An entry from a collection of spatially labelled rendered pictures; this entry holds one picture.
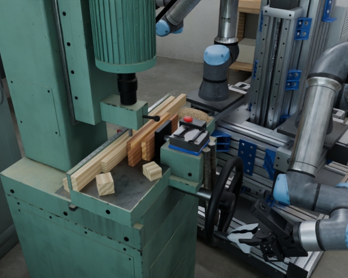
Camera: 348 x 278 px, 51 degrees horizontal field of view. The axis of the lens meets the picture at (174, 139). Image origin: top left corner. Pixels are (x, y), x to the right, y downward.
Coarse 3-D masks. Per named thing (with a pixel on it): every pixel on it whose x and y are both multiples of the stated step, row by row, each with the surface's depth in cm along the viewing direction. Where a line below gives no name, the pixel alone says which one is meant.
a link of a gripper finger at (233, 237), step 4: (248, 232) 99; (228, 236) 103; (232, 236) 101; (236, 236) 100; (240, 236) 99; (244, 236) 98; (248, 236) 98; (252, 236) 97; (232, 240) 101; (236, 240) 99; (240, 244) 100; (244, 244) 100; (244, 248) 100; (248, 248) 100; (244, 252) 101; (248, 252) 100
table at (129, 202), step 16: (176, 112) 145; (208, 128) 137; (144, 160) 116; (112, 176) 109; (128, 176) 109; (144, 176) 109; (176, 176) 114; (80, 192) 103; (96, 192) 103; (128, 192) 103; (144, 192) 103; (160, 192) 111; (192, 192) 112; (96, 208) 102; (112, 208) 99; (128, 208) 97; (144, 208) 103; (128, 224) 99
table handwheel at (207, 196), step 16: (240, 160) 113; (224, 176) 103; (240, 176) 121; (208, 192) 115; (224, 192) 113; (208, 208) 101; (224, 208) 111; (208, 224) 102; (224, 224) 121; (208, 240) 105
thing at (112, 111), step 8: (112, 96) 117; (104, 104) 114; (112, 104) 112; (120, 104) 112; (136, 104) 112; (144, 104) 113; (104, 112) 115; (112, 112) 114; (120, 112) 112; (128, 112) 110; (136, 112) 109; (144, 112) 113; (104, 120) 117; (112, 120) 115; (120, 120) 114; (128, 120) 112; (136, 120) 111; (144, 120) 115; (136, 128) 112
